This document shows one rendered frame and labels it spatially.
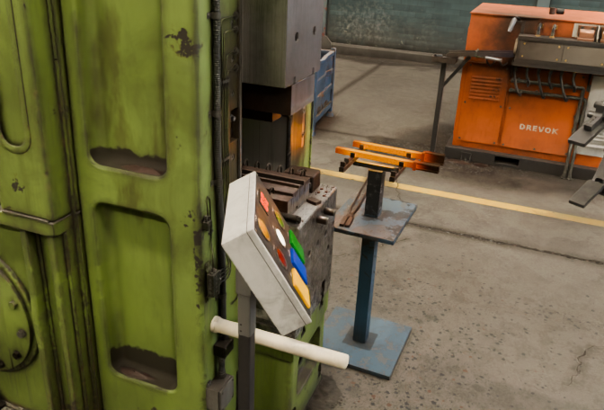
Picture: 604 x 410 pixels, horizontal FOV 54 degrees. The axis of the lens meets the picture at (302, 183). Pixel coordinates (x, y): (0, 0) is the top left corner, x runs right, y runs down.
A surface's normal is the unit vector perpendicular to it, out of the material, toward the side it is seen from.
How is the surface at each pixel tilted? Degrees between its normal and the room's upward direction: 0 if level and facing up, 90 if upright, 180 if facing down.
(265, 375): 90
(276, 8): 90
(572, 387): 0
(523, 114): 90
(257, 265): 90
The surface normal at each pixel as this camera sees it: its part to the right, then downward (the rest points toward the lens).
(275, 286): 0.06, 0.39
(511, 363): 0.04, -0.92
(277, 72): -0.37, 0.35
